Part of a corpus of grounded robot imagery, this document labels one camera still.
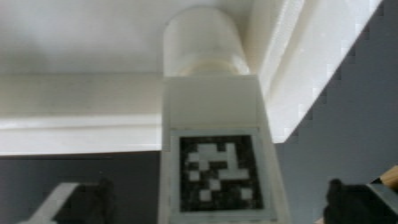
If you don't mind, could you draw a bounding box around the gripper left finger with black tip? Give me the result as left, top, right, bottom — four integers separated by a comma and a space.
15, 179, 117, 224

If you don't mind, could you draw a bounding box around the white square table top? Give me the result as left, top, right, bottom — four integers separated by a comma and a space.
0, 0, 381, 156

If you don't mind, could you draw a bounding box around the gripper right finger with black tip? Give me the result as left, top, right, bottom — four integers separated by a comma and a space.
323, 179, 398, 224

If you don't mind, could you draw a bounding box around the white table leg with tag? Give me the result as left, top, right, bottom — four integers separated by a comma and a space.
158, 6, 291, 224

